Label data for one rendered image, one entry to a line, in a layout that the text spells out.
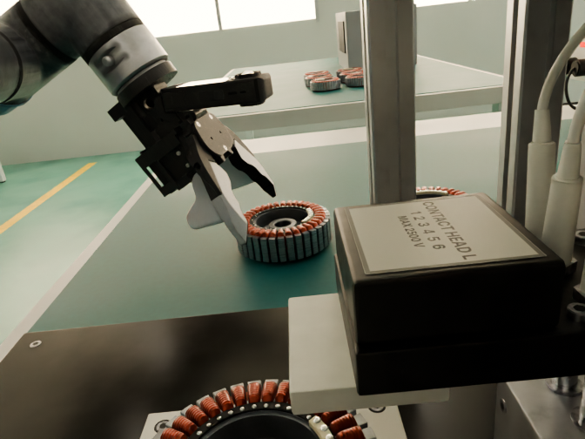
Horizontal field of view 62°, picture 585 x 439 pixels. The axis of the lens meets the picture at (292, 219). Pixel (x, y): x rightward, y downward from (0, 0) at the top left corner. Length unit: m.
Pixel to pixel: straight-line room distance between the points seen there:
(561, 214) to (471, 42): 4.75
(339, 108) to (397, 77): 1.17
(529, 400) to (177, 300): 0.34
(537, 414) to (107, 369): 0.29
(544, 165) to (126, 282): 0.45
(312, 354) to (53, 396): 0.25
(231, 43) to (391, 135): 4.33
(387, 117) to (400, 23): 0.06
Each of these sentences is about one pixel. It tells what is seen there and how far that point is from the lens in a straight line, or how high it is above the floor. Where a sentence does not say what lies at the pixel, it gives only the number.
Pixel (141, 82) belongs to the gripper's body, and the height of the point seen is 0.95.
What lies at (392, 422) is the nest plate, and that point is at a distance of 0.30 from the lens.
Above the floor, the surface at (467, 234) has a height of 0.92.
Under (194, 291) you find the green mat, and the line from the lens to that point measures 0.51.
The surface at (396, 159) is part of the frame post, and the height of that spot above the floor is 0.89.
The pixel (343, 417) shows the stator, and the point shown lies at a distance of 0.25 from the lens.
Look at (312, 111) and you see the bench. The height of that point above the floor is 0.74.
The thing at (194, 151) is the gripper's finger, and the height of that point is 0.88.
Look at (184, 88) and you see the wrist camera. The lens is 0.53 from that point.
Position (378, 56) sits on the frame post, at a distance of 0.34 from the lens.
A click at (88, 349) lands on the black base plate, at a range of 0.43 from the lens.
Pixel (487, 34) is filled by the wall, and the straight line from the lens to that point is 4.98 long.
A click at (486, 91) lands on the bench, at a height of 0.74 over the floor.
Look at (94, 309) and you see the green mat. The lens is 0.53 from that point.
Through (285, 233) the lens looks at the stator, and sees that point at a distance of 0.52.
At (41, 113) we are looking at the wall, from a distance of 5.24.
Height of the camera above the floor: 0.99
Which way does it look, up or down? 22 degrees down
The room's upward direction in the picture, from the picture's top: 7 degrees counter-clockwise
